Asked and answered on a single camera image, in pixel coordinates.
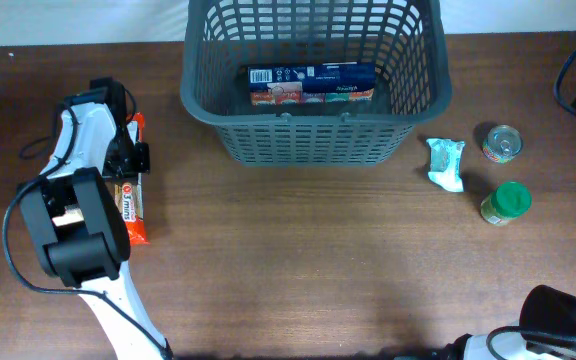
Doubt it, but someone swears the San Remo spaghetti packet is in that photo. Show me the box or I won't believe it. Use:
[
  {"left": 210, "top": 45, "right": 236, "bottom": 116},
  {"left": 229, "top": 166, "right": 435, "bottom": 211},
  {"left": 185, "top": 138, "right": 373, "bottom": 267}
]
[{"left": 114, "top": 112, "right": 150, "bottom": 246}]

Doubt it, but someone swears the dark blue cardboard box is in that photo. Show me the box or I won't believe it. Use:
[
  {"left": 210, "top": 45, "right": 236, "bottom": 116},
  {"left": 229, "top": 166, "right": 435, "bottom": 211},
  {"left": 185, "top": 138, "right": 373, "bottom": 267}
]
[{"left": 248, "top": 62, "right": 377, "bottom": 106}]

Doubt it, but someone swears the light green packet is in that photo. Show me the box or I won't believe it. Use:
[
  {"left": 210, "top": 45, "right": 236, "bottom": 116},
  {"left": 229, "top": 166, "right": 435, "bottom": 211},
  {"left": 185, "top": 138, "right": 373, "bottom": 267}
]
[{"left": 426, "top": 138, "right": 465, "bottom": 193}]

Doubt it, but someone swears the small tin can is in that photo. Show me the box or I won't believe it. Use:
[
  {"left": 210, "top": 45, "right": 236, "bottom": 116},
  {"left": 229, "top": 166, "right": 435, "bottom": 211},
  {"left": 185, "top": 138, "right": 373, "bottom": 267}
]
[{"left": 482, "top": 125, "right": 523, "bottom": 164}]

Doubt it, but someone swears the green lid glass jar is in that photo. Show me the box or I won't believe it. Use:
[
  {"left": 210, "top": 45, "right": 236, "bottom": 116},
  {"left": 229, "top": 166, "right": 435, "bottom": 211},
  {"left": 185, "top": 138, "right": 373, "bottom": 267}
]
[{"left": 480, "top": 182, "right": 532, "bottom": 226}]

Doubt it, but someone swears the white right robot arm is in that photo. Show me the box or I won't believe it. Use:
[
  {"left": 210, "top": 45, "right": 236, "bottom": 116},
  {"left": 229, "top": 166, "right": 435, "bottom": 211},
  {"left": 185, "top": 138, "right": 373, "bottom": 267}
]
[{"left": 136, "top": 139, "right": 576, "bottom": 359}]

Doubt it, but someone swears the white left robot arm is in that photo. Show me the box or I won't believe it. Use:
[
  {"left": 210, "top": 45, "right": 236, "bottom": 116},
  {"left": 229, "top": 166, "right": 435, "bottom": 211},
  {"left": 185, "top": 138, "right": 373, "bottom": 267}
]
[{"left": 9, "top": 77, "right": 173, "bottom": 359}]

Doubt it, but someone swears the grey plastic mesh basket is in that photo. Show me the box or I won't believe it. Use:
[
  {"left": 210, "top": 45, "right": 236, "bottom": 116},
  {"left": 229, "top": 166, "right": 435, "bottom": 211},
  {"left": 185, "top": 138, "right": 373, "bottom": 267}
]
[{"left": 181, "top": 0, "right": 452, "bottom": 166}]

